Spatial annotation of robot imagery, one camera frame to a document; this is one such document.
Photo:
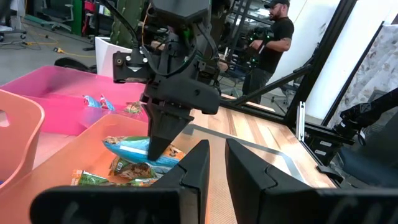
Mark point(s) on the person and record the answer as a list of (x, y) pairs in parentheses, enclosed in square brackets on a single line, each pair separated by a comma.
[(367, 168), (276, 46)]

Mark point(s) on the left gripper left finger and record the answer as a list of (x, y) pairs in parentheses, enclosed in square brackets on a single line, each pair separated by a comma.
[(180, 199)]

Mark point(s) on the patterned grey curtain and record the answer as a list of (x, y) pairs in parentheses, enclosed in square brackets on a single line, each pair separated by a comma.
[(373, 62)]

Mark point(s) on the black office chair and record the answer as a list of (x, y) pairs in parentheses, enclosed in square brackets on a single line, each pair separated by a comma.
[(59, 14)]

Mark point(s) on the white planter pot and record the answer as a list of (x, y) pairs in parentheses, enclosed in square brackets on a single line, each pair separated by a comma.
[(109, 59)]

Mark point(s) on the translucent pink bin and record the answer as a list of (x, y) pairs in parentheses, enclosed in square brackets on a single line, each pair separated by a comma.
[(46, 93)]

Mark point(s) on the green cabinet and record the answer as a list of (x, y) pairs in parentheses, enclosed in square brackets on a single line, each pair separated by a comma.
[(76, 18)]

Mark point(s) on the blue orange granola bar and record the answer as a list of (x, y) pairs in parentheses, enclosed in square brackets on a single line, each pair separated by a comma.
[(133, 149)]

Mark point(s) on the green cactus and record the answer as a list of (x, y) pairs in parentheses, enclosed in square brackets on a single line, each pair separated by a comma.
[(124, 21)]

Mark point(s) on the blue red granola bar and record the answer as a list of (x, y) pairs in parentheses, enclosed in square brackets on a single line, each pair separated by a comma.
[(91, 102)]

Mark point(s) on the grey office chair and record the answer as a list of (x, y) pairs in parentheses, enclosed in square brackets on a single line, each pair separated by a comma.
[(14, 31)]

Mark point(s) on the red chocolate chip granola bar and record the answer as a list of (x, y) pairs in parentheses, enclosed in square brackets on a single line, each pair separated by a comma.
[(107, 104)]

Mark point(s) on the silver aluminium bracket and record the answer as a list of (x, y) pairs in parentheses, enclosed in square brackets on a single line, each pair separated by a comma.
[(300, 121)]

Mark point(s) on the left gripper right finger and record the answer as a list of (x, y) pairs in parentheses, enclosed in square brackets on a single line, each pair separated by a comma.
[(258, 199)]

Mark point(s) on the black rounded object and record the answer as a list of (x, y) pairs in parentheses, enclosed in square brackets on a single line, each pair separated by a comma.
[(71, 64)]

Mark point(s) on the translucent orange bin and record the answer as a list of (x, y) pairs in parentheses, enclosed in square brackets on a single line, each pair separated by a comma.
[(77, 149)]

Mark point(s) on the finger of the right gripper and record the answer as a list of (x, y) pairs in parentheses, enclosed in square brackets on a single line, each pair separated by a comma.
[(158, 130), (177, 124)]

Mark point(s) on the green blue granola bar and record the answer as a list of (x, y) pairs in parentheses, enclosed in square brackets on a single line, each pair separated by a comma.
[(136, 171)]

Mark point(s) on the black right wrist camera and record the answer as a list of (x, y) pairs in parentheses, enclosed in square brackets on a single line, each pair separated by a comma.
[(180, 11)]

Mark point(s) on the orange green granola bar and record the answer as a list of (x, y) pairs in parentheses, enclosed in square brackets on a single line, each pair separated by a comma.
[(90, 179)]

